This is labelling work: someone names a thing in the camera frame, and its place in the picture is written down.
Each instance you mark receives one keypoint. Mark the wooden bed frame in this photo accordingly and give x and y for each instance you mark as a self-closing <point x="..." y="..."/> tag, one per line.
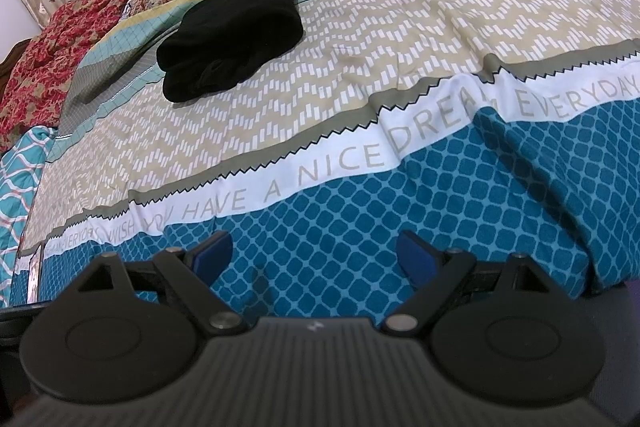
<point x="7" y="57"/>

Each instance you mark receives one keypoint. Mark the teal lattice print cloth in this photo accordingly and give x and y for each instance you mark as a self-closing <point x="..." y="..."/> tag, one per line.
<point x="20" y="187"/>

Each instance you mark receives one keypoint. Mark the black pants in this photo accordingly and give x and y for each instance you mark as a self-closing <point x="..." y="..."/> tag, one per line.
<point x="235" y="37"/>

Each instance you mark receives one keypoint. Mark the patterned bed sheet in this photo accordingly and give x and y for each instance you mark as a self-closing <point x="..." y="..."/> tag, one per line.
<point x="400" y="57"/>

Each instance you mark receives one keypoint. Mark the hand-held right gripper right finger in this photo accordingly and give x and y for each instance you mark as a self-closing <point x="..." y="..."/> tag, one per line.
<point x="415" y="257"/>

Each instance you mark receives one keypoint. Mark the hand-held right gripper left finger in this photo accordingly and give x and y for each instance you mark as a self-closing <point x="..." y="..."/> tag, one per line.
<point x="215" y="252"/>

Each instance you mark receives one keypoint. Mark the red floral patchwork quilt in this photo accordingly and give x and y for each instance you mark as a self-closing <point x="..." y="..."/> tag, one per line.
<point x="75" y="37"/>

